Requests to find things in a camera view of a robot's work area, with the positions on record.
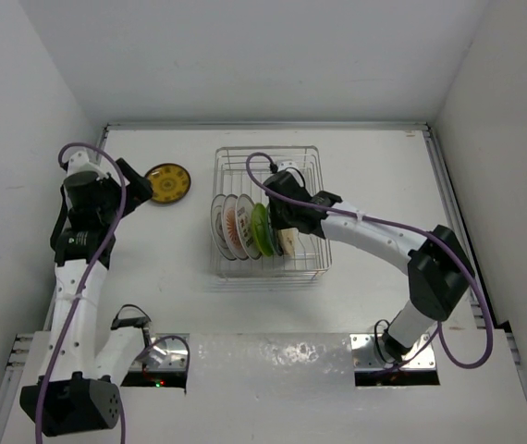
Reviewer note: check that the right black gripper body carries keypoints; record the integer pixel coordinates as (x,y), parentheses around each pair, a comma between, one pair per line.
(281,215)

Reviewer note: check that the white plate dark pattern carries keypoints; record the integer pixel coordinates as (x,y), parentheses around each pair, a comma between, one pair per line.
(217,227)

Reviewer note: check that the dark grey blue plate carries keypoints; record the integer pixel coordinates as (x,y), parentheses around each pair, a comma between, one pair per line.
(272,233)

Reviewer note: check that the beige cream plate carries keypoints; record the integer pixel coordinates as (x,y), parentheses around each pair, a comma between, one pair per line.
(288,241)

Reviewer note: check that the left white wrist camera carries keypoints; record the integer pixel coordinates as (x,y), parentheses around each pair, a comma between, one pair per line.
(81,162)

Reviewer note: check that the white plate orange flower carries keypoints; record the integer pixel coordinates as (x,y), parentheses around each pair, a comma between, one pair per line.
(230,230)

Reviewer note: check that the metal base plate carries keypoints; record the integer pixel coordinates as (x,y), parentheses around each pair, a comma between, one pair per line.
(370,359)
(168,353)

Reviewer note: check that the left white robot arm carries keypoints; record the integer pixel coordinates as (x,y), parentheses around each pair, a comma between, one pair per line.
(78,387)

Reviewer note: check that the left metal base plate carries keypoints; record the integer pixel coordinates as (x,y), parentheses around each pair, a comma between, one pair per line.
(168,353)

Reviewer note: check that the green plate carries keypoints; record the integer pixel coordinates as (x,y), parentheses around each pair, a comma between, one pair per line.
(259,230)

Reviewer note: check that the yellow gold patterned plate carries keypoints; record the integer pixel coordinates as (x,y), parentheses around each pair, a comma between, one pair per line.
(170,183)

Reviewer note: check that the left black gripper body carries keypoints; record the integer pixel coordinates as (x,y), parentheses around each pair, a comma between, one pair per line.
(112,191)

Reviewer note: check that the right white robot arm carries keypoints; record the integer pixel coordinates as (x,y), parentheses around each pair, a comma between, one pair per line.
(430,262)

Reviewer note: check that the aluminium table frame rail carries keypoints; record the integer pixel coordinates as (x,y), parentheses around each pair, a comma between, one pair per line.
(270,356)

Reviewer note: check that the white plate colourful print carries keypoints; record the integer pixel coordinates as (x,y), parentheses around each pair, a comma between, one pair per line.
(243,209)

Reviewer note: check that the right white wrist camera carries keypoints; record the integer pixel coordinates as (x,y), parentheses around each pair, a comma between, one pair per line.
(287,165)

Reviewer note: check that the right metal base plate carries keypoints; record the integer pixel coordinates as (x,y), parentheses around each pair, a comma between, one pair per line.
(370,359)

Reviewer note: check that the metal wire dish rack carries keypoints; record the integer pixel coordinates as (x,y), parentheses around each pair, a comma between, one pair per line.
(312,256)

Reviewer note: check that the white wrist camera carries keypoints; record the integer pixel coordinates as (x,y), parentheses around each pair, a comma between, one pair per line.
(81,162)
(287,165)

